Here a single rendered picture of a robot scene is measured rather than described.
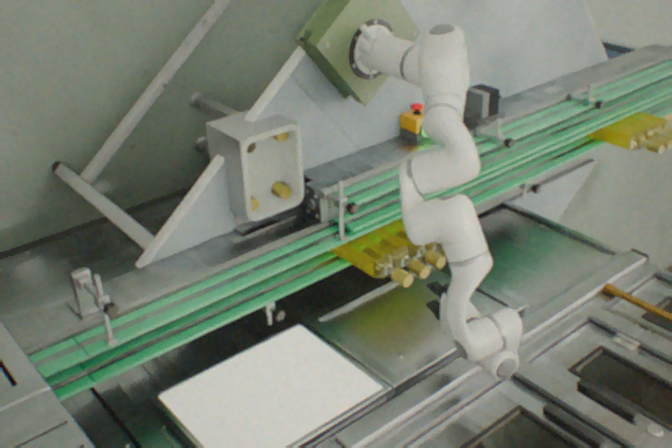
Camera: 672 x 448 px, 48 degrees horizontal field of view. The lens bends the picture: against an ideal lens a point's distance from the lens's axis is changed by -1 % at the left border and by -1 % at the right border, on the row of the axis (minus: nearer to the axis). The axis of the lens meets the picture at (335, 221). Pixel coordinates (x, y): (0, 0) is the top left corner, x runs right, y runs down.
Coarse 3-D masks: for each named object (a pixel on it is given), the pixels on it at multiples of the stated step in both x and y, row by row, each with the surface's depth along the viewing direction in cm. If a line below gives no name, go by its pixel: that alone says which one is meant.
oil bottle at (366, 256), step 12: (360, 240) 196; (336, 252) 200; (348, 252) 196; (360, 252) 192; (372, 252) 191; (384, 252) 191; (360, 264) 193; (372, 264) 189; (384, 264) 188; (384, 276) 189
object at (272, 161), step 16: (288, 128) 184; (272, 144) 192; (288, 144) 191; (256, 160) 191; (272, 160) 194; (288, 160) 193; (256, 176) 193; (272, 176) 196; (288, 176) 196; (256, 192) 194; (272, 208) 192; (288, 208) 194
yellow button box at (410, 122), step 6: (402, 114) 220; (408, 114) 220; (414, 114) 219; (420, 114) 219; (402, 120) 221; (408, 120) 219; (414, 120) 217; (420, 120) 217; (402, 126) 222; (408, 126) 220; (414, 126) 217; (402, 132) 222; (408, 132) 220; (414, 132) 218; (408, 138) 221; (414, 138) 219; (420, 138) 220
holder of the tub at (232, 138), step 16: (240, 128) 185; (256, 128) 184; (272, 128) 184; (224, 144) 184; (240, 144) 178; (240, 160) 181; (240, 176) 183; (240, 192) 186; (240, 208) 189; (240, 224) 197; (256, 224) 198; (272, 224) 197
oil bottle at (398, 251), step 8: (368, 232) 200; (376, 232) 200; (368, 240) 197; (376, 240) 196; (384, 240) 196; (392, 240) 196; (384, 248) 193; (392, 248) 193; (400, 248) 193; (392, 256) 191; (400, 256) 191; (408, 256) 192; (400, 264) 192
